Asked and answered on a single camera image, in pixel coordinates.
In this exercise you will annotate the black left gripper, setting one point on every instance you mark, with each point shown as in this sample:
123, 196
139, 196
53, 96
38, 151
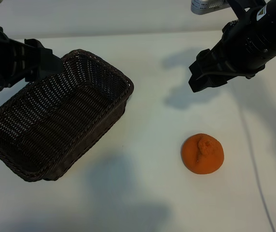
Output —
5, 58

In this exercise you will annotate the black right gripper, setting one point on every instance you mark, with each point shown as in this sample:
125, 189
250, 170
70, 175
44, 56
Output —
237, 53

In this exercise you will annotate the dark brown wicker basket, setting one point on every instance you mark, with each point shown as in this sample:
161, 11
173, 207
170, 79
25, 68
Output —
68, 108

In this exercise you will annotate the orange fruit with stem bump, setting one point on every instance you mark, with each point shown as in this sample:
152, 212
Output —
200, 159

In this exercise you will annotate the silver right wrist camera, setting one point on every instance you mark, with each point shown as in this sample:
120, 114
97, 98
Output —
205, 7

